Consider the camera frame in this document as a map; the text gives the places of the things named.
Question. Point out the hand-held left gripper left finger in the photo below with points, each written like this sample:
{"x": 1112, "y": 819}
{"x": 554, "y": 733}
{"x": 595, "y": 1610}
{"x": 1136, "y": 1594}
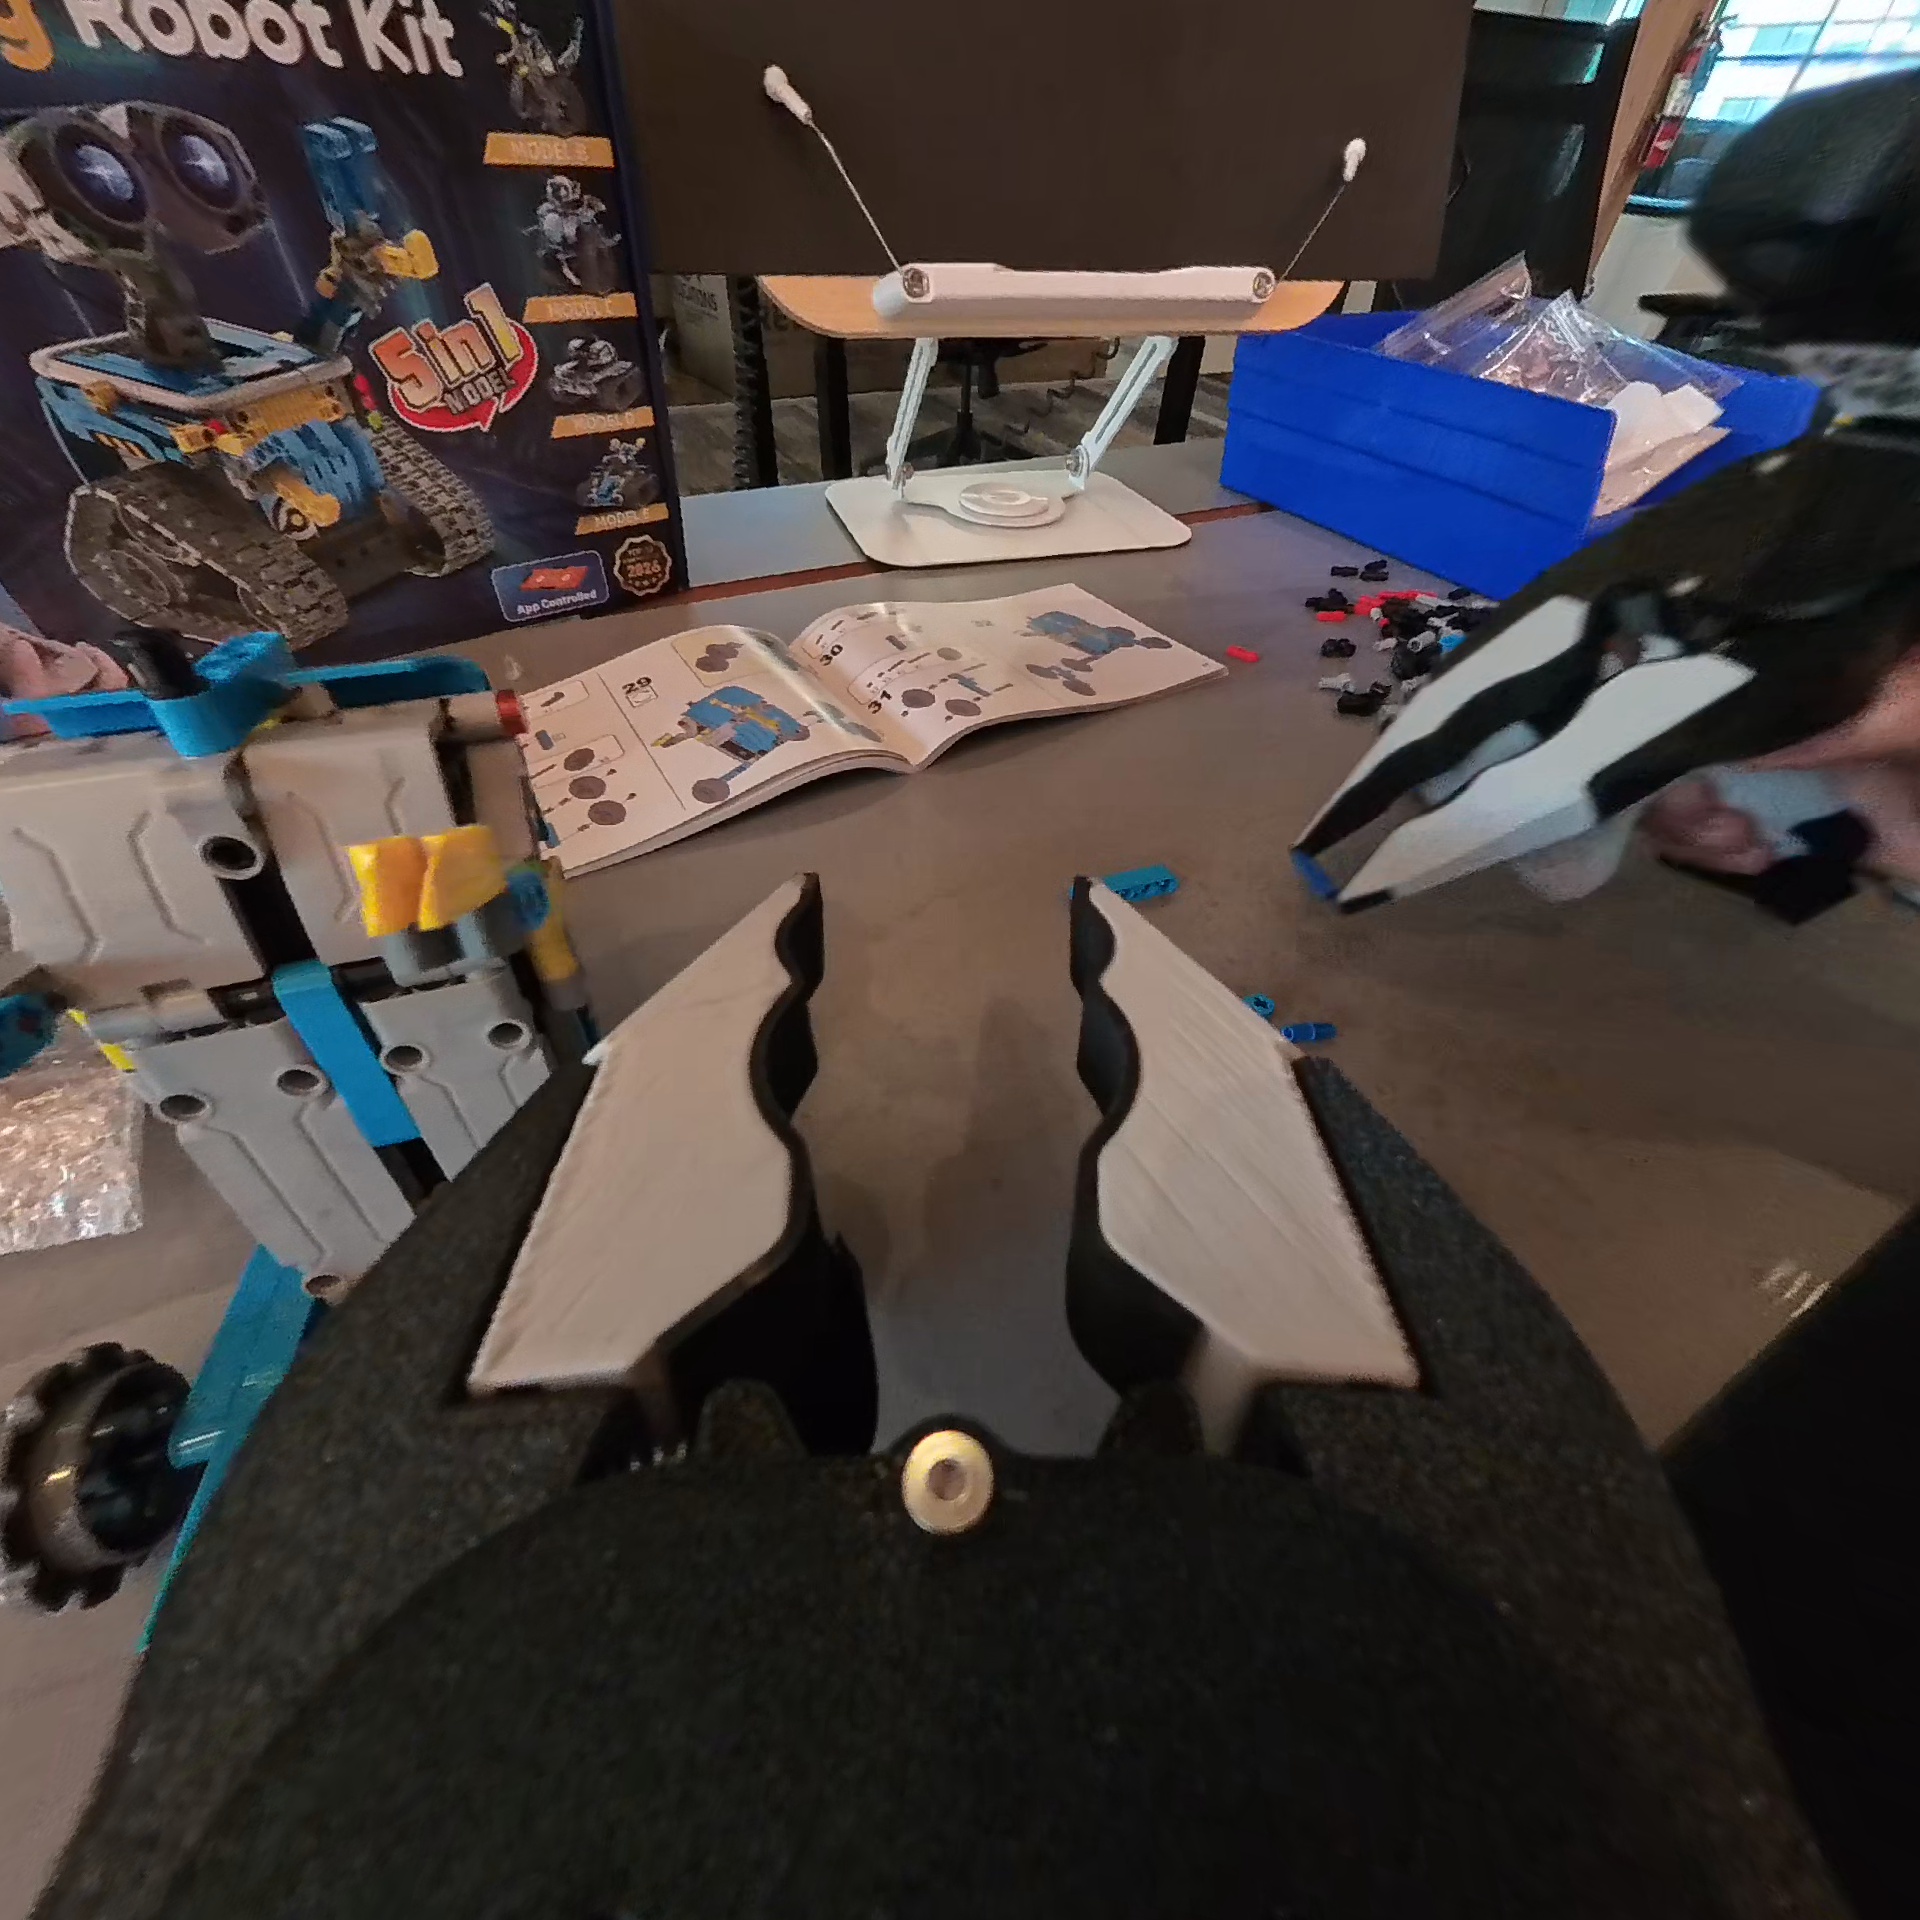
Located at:
{"x": 662, "y": 1171}

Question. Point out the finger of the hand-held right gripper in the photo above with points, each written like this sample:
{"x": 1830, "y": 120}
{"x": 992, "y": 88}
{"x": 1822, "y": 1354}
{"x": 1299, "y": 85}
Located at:
{"x": 1499, "y": 661}
{"x": 1517, "y": 809}

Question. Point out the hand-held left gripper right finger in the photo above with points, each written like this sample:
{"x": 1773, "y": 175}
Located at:
{"x": 1230, "y": 1184}

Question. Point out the pile of building pieces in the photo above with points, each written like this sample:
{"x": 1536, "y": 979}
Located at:
{"x": 1410, "y": 621}

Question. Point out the blue beam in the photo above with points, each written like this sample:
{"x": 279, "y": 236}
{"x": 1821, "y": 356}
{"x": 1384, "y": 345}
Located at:
{"x": 1125, "y": 882}

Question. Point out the grey desk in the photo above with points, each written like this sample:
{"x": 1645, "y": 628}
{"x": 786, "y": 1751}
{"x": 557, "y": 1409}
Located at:
{"x": 1424, "y": 1140}

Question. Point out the person's right hand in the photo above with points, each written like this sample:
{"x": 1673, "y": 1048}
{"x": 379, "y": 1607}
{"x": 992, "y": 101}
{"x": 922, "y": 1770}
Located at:
{"x": 1703, "y": 827}

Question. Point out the blue plastic bin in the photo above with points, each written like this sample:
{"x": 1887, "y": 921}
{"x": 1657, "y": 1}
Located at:
{"x": 1410, "y": 434}

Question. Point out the clear plastic bags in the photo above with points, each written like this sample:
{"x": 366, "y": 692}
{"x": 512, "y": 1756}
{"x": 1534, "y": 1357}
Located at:
{"x": 1560, "y": 360}

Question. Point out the grey and blue toy robot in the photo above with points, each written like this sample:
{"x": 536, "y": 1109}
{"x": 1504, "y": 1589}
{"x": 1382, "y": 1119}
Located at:
{"x": 299, "y": 975}

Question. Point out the red fire extinguisher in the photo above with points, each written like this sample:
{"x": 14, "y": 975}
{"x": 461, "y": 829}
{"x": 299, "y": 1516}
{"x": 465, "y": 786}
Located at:
{"x": 1669, "y": 99}

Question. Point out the open instruction booklet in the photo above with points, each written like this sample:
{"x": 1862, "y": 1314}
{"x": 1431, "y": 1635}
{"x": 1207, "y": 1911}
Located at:
{"x": 839, "y": 720}

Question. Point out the paned window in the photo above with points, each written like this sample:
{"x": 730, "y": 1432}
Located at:
{"x": 1816, "y": 44}

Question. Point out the white book stand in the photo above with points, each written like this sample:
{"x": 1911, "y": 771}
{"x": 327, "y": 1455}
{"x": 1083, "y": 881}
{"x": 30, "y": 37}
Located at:
{"x": 1021, "y": 516}

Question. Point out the black office chair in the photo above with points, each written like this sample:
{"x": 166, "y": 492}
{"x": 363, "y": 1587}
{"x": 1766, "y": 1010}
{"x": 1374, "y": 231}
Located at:
{"x": 1517, "y": 148}

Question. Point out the crinkled clear plastic bag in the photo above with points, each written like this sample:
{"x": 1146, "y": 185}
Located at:
{"x": 61, "y": 1154}

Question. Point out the large black board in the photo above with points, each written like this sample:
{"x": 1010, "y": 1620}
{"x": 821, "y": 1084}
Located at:
{"x": 1050, "y": 120}

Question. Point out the dark blue robot kit box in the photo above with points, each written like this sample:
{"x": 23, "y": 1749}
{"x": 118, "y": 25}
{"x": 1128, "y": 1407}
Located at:
{"x": 299, "y": 300}

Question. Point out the wooden post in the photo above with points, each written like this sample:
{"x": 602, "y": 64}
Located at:
{"x": 1635, "y": 194}

